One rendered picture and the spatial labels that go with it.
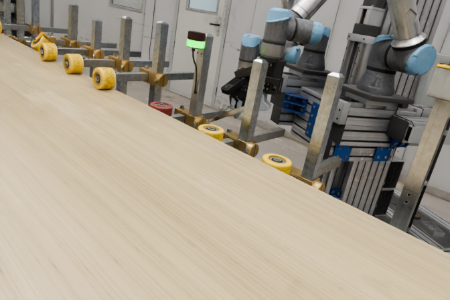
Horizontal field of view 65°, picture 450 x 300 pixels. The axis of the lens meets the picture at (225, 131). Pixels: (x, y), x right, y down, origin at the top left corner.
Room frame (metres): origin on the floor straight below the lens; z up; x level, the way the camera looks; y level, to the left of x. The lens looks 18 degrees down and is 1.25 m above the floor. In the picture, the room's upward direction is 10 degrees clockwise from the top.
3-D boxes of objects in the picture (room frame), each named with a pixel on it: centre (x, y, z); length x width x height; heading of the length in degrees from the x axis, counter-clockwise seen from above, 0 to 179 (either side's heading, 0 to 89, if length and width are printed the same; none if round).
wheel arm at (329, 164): (1.02, -0.28, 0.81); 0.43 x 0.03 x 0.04; 140
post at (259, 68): (1.11, -0.07, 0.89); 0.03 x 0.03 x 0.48; 50
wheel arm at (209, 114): (1.34, 0.11, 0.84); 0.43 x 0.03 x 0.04; 140
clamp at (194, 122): (1.28, 0.14, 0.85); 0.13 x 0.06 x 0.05; 50
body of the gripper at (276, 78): (1.19, -0.11, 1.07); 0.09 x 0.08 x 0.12; 70
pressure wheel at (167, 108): (1.19, 0.24, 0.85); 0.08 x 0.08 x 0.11
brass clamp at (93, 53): (1.76, 0.72, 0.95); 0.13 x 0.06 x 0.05; 50
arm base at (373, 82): (1.51, -0.59, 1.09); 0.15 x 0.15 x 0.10
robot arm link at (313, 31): (1.24, -0.20, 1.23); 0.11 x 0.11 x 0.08; 19
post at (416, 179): (0.78, -0.47, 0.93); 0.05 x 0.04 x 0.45; 50
